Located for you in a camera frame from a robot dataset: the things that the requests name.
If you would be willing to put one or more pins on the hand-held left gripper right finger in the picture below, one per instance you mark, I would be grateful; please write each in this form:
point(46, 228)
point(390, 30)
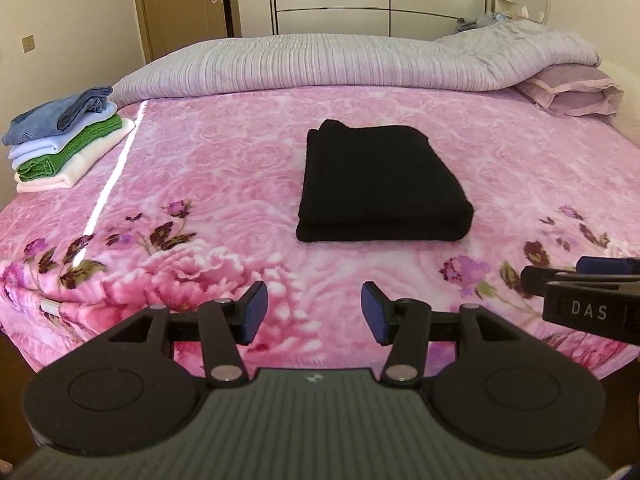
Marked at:
point(372, 310)

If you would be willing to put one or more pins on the lilac ribbed quilt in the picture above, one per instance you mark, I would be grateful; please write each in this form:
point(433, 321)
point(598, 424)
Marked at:
point(300, 65)

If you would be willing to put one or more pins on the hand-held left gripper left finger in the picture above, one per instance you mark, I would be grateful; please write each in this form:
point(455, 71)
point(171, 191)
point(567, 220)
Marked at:
point(254, 307)

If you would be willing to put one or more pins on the wall light switch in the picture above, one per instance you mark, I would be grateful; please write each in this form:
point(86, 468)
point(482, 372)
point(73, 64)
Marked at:
point(28, 43)

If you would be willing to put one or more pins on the folded light blue garment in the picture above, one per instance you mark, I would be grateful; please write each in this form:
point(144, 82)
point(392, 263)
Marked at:
point(35, 147)

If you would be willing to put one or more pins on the lilac pillow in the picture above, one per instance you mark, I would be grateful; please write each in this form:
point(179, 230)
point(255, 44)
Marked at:
point(575, 90)

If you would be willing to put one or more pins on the black knit garment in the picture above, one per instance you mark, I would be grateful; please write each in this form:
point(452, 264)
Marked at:
point(380, 175)

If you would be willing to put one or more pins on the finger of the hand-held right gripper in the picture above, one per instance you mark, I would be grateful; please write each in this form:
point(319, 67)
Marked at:
point(600, 265)
point(535, 280)

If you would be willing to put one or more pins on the pink floral blanket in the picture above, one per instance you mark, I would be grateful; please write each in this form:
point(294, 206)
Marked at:
point(225, 185)

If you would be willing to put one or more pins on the folded blue jeans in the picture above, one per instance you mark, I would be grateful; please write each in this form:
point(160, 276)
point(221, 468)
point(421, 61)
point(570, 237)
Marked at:
point(40, 120)

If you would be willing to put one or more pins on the grey soft toy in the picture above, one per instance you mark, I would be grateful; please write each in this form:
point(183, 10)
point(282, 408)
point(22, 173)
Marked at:
point(477, 21)

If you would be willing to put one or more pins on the wooden door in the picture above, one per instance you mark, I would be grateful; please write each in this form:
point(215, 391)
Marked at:
point(175, 5)

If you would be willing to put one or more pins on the folded cream garment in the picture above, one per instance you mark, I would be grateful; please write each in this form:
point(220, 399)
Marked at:
point(85, 161)

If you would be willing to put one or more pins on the folded green garment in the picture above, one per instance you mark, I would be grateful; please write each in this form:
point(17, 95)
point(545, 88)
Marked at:
point(85, 137)

